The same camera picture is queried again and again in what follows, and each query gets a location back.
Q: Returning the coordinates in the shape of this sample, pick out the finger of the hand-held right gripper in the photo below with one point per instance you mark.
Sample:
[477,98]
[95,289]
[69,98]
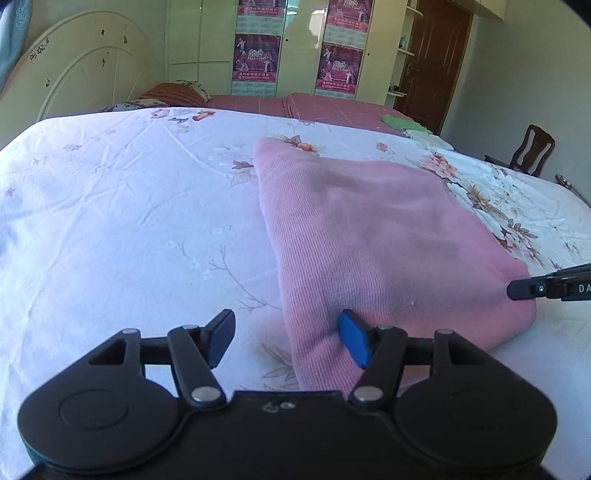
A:
[531,290]

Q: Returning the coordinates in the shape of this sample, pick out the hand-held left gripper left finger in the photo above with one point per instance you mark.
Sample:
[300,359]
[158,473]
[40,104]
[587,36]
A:
[220,339]

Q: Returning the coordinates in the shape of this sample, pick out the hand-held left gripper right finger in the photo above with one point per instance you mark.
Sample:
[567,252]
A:
[354,337]

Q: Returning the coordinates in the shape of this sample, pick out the pink knit sweater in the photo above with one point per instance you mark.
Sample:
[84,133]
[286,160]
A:
[369,240]

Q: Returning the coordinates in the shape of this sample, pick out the small wooden furniture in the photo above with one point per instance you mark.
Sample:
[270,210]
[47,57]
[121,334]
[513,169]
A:
[564,181]

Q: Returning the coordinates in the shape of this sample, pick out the dark wooden chair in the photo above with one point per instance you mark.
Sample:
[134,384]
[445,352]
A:
[531,150]

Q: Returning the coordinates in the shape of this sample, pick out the white floral bedsheet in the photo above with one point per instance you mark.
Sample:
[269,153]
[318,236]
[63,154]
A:
[115,221]

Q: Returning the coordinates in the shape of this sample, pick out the folded white cloth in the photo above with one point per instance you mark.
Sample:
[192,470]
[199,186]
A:
[427,138]

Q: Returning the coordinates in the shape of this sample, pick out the folded green cloth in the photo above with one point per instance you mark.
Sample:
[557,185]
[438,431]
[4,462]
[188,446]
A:
[399,122]

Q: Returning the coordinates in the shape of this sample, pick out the pink checked bedspread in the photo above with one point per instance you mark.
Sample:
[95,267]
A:
[332,108]

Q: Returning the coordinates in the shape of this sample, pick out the brown wooden door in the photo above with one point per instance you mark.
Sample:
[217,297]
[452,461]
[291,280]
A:
[429,64]

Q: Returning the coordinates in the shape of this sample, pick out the brown striped pillow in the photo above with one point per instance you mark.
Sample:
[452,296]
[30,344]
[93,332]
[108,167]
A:
[171,93]

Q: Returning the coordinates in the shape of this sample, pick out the zebra print pillow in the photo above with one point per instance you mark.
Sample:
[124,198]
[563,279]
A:
[198,87]

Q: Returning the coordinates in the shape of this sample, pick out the cream corner shelf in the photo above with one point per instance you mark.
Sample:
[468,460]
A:
[406,50]

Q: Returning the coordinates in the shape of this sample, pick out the cream wardrobe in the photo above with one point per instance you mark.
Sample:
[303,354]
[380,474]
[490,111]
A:
[300,46]

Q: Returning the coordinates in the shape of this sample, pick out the cream round headboard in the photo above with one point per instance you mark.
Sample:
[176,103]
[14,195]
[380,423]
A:
[83,69]

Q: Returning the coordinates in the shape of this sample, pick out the blue curtain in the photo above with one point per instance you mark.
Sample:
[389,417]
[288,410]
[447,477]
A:
[11,41]

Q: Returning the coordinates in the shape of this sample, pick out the purple wall poster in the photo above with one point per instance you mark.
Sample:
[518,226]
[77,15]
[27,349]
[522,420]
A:
[256,62]
[339,69]
[348,18]
[261,14]

